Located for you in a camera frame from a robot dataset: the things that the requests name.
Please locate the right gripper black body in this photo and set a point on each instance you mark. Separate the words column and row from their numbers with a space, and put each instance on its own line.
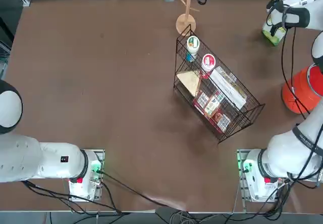
column 297, row 17

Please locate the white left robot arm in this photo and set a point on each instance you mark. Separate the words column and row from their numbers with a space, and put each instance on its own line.
column 38, row 158

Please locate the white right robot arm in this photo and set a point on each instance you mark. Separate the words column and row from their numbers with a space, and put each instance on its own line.
column 285, row 153

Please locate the green tissue pack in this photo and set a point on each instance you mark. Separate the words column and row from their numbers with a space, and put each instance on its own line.
column 273, row 38

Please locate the orange round bin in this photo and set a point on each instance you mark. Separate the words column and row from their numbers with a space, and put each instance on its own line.
column 302, row 92

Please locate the triangular sandwich pack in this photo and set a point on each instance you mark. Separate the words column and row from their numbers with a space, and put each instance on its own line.
column 189, row 81

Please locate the white tub red lid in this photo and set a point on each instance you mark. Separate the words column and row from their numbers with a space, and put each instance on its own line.
column 208, row 62

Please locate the long yellow cracker box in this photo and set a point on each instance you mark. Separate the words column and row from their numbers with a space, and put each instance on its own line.
column 228, row 87

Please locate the white tub green lid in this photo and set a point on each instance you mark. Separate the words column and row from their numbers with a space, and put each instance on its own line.
column 193, row 43

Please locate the wooden mug tree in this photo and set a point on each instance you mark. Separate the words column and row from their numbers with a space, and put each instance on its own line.
column 186, row 24

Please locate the teal snack packet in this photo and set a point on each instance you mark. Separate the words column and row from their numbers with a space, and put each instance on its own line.
column 189, row 57

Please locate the red tartan shortbread box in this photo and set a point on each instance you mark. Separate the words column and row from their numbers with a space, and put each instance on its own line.
column 222, row 121

